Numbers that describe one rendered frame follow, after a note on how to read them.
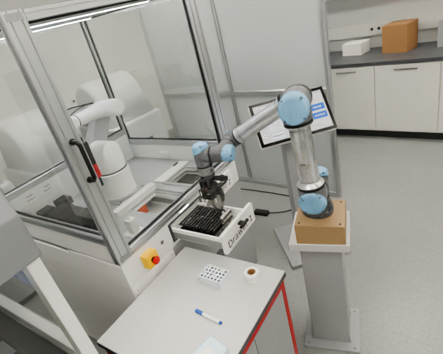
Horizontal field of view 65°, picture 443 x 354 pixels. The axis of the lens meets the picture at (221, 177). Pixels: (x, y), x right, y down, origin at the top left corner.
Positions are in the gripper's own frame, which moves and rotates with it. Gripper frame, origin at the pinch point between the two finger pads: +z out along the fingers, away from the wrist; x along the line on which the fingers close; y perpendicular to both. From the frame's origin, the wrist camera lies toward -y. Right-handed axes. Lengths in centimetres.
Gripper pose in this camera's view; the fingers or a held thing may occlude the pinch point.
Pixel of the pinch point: (219, 206)
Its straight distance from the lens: 173.8
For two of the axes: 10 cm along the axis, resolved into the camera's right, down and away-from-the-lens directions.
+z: 2.3, 8.6, 4.5
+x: 8.2, 0.8, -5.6
